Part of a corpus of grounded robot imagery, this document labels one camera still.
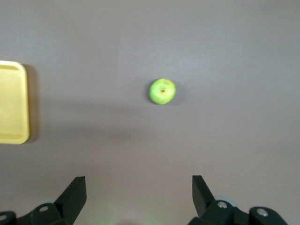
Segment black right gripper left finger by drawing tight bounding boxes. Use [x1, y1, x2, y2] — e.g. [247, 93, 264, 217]
[0, 176, 88, 225]

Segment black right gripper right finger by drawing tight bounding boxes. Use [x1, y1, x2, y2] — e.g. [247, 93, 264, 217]
[188, 175, 289, 225]

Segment green apple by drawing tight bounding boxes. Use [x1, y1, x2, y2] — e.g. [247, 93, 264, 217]
[148, 78, 177, 105]

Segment brown table mat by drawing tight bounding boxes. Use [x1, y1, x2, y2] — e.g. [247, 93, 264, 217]
[0, 0, 300, 225]

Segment yellow plastic tray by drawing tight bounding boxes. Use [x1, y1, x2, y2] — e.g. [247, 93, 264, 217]
[0, 60, 30, 145]

